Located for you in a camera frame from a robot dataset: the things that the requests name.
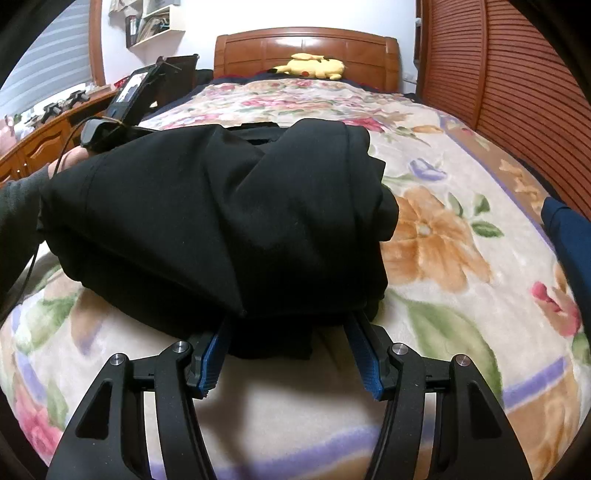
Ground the row of books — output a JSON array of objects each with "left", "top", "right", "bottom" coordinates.
[{"left": 139, "top": 11, "right": 174, "bottom": 40}]

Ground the person's left hand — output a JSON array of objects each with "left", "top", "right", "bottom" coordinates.
[{"left": 48, "top": 145, "right": 93, "bottom": 178}]

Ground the floral blanket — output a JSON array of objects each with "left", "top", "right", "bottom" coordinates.
[{"left": 0, "top": 76, "right": 583, "bottom": 480}]

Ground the wooden slatted wardrobe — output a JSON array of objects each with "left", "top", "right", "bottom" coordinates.
[{"left": 416, "top": 0, "right": 591, "bottom": 213}]

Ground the wooden bed headboard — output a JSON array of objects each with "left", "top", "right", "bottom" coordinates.
[{"left": 213, "top": 28, "right": 400, "bottom": 90}]

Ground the grey window blind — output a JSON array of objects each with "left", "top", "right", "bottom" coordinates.
[{"left": 0, "top": 0, "right": 93, "bottom": 116}]

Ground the white wall shelf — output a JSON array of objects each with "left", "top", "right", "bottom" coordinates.
[{"left": 108, "top": 0, "right": 185, "bottom": 47}]

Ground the black buttoned coat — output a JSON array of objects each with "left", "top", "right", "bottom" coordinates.
[{"left": 36, "top": 117, "right": 400, "bottom": 361}]

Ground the dark brown chair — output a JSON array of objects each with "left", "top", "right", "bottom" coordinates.
[{"left": 154, "top": 54, "right": 200, "bottom": 104}]

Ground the wooden desk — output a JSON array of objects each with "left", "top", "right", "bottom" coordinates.
[{"left": 0, "top": 85, "right": 125, "bottom": 185}]

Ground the person's left forearm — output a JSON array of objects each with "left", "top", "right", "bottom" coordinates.
[{"left": 0, "top": 168, "right": 54, "bottom": 315}]

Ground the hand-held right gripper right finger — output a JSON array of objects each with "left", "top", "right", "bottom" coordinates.
[{"left": 344, "top": 311, "right": 527, "bottom": 480}]

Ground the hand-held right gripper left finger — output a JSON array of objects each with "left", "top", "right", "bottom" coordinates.
[{"left": 46, "top": 318, "right": 234, "bottom": 480}]

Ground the yellow plush toy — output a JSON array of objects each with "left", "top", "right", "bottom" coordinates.
[{"left": 270, "top": 53, "right": 346, "bottom": 81}]

